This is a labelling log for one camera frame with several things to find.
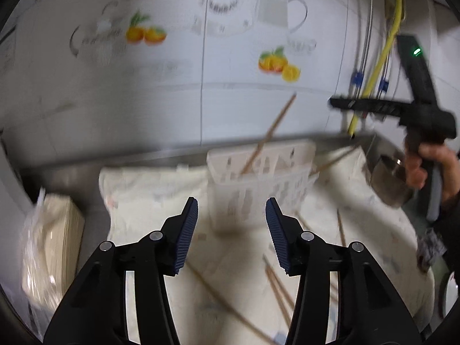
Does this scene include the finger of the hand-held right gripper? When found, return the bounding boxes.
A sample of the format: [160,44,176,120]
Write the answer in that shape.
[329,95,401,117]

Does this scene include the stainless steel bowl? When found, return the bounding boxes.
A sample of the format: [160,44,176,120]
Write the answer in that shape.
[370,154,415,209]

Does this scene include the braided metal hose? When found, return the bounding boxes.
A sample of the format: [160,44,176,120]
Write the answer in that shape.
[357,0,374,76]

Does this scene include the dark patterned cloth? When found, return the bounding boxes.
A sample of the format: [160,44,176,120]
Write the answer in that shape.
[416,229,447,272]

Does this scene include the white plastic utensil holder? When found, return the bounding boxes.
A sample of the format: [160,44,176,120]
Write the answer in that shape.
[206,139,317,232]

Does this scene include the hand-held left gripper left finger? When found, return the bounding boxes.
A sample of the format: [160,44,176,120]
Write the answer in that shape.
[43,197,199,345]

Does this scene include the cream quilted printed mat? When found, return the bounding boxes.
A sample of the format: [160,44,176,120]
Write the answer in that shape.
[99,147,435,345]

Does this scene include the yellow gas hose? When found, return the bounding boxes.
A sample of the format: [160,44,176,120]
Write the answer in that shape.
[347,0,405,141]

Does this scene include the person's right hand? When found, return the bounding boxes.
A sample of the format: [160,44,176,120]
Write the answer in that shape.
[404,140,460,205]

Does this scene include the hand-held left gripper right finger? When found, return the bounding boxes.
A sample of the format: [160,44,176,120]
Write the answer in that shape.
[265,197,423,345]

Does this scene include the plastic-wrapped beige paper stack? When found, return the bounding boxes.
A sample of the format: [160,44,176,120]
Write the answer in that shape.
[20,187,86,310]

